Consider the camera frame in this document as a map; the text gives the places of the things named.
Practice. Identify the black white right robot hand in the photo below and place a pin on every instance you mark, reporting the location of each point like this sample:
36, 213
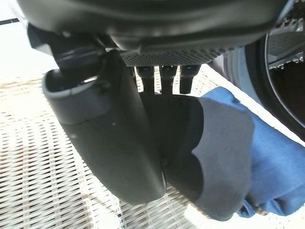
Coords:
107, 133

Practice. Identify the small black cloth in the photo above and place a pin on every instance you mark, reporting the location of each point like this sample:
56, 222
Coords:
214, 155

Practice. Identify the blue cloth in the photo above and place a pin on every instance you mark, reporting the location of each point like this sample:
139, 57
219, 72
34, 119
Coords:
274, 155

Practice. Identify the grey front-load washing machine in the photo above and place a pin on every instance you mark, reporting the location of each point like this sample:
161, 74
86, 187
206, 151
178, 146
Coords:
286, 90

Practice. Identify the white wicker basket tray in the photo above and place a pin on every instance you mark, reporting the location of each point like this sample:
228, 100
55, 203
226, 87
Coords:
35, 167

